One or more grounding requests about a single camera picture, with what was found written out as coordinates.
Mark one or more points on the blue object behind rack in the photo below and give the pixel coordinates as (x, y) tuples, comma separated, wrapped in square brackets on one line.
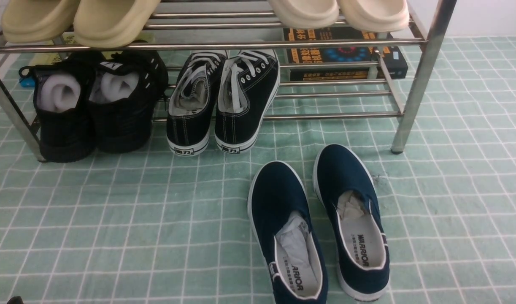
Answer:
[(25, 79)]

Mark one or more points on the navy slip-on shoe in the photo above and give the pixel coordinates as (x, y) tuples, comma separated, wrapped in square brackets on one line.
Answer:
[(281, 222), (346, 190)]

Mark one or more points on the tan foam slipper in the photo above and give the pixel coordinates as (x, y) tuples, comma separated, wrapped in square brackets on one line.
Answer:
[(111, 23), (30, 21)]

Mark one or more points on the black object at bottom edge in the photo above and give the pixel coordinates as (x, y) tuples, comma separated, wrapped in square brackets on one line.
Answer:
[(15, 300)]

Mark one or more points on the right cream foam slipper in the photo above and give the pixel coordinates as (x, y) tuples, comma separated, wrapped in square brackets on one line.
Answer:
[(378, 16)]

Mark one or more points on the left black canvas sneaker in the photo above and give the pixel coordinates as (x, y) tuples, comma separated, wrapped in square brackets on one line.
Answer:
[(192, 102)]

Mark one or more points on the cream foam slipper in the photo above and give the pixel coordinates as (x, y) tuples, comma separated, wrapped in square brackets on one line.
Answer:
[(378, 16), (306, 14)]

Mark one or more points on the black box with orange print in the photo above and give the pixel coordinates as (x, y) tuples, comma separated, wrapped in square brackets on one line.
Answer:
[(333, 60)]

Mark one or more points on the left cream foam slipper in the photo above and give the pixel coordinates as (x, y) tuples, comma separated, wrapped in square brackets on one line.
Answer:
[(306, 14)]

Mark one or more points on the right black canvas sneaker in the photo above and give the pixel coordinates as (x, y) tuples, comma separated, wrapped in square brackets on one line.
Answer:
[(249, 84)]

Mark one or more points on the left black mesh sneaker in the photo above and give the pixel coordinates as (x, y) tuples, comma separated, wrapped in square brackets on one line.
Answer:
[(59, 100)]

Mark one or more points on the left tan foam slipper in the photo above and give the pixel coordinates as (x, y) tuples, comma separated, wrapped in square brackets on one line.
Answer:
[(30, 21)]

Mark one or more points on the silver metal shoe rack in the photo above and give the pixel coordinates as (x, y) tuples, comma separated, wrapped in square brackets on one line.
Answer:
[(430, 43)]

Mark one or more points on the black mesh sneaker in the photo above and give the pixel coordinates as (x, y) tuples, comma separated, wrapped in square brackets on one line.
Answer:
[(123, 96), (59, 100)]

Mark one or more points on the right tan foam slipper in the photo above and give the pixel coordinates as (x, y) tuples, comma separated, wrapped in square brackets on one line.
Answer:
[(111, 23)]

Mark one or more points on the black canvas sneaker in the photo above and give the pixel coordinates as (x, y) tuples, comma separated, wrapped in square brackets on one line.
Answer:
[(192, 102), (249, 84)]

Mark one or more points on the right black mesh sneaker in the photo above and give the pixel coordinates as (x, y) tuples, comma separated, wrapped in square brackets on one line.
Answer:
[(123, 96)]

